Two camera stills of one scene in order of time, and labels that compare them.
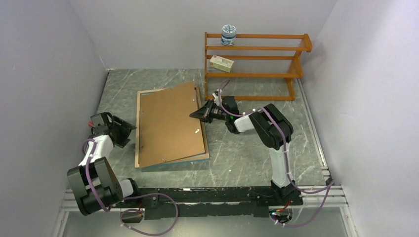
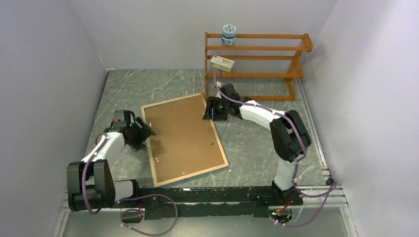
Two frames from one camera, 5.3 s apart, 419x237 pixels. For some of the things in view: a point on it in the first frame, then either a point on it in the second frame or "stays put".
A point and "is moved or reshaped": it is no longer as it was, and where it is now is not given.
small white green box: (221, 63) stays put
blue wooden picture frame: (204, 155) is moved or reshaped
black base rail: (166, 203) stays put
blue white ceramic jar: (228, 34) stays put
